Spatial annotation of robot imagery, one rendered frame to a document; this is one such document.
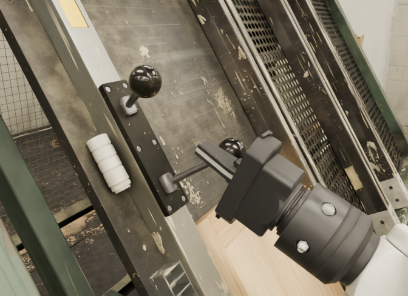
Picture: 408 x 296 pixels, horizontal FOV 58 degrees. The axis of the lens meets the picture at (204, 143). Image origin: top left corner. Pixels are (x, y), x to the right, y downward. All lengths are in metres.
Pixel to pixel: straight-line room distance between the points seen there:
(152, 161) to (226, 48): 0.43
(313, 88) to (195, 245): 0.84
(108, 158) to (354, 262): 0.31
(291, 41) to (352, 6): 3.28
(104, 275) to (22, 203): 2.19
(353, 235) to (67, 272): 0.35
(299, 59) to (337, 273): 0.94
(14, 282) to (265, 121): 0.63
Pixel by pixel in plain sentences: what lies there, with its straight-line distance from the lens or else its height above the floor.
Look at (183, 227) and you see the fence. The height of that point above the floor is 1.33.
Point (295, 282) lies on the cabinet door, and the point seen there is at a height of 1.12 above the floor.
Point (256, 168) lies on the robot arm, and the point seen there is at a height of 1.45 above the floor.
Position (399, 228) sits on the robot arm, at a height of 1.40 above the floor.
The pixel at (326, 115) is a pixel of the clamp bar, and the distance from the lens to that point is 1.27.
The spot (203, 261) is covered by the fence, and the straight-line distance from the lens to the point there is 0.55.
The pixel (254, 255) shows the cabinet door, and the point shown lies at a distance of 0.70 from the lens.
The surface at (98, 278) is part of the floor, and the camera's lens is 2.67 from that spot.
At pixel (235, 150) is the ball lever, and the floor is 1.45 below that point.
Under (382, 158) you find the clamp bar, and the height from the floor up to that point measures 1.09.
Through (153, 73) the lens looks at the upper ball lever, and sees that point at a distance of 0.42.
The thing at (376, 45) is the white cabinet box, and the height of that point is 1.35.
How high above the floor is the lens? 1.61
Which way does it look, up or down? 18 degrees down
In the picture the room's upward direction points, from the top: straight up
